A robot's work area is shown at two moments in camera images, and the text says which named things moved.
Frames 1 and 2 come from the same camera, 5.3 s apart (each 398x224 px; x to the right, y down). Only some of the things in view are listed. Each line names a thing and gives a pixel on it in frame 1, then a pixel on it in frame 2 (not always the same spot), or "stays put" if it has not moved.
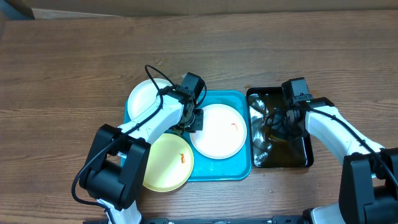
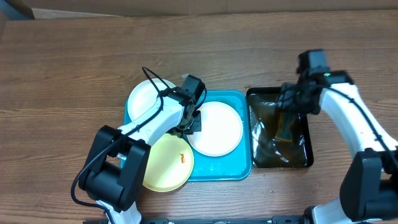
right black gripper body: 286,129 to 295,100
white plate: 143,94 stays put
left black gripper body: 195,124 stays put
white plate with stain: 224,133 stays put
